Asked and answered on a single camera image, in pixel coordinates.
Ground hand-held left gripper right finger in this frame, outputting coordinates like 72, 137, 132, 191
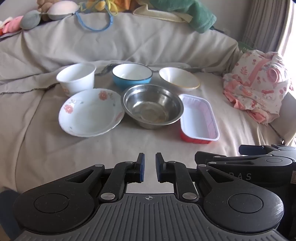
155, 152, 234, 201

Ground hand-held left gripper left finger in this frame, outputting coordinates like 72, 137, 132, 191
65, 152, 146, 202

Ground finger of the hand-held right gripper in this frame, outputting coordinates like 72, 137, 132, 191
195, 152, 255, 165
239, 144, 296, 155

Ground blue enamel bowl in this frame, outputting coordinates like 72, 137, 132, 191
112, 63, 153, 91

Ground white bowl with yellow rim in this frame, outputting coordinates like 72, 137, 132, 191
159, 67, 201, 93

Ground white plastic bowl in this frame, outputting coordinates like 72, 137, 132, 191
56, 62, 97, 97

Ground red and white plastic tray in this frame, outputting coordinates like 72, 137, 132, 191
178, 94, 220, 144

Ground stainless steel bowl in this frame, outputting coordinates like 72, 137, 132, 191
122, 84, 184, 130

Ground pink floral cloth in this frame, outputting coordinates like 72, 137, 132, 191
223, 50, 294, 126

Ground white floral plate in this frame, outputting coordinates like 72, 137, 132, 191
58, 88, 125, 138

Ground green plastic item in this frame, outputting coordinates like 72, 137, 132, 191
238, 42, 252, 53

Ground beige bed sheet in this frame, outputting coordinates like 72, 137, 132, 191
0, 66, 296, 194

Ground grey curtain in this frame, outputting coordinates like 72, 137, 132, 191
240, 0, 296, 61

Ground dark blue cloth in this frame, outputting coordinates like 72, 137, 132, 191
0, 190, 23, 237

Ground blue band loop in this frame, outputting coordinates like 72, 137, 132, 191
75, 9, 114, 32

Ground green towel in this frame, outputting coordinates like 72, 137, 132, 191
148, 0, 217, 33

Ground cream cloth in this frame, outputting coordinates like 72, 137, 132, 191
132, 6, 193, 24

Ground orange and green plush toy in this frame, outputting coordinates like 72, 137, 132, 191
79, 0, 139, 13

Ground grey plush toy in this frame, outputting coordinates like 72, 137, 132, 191
20, 10, 42, 30

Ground brown plush toy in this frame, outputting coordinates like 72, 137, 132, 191
37, 0, 58, 13

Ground dark cord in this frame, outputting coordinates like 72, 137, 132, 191
269, 122, 286, 143

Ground yellow string loop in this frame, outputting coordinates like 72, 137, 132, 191
102, 3, 121, 16

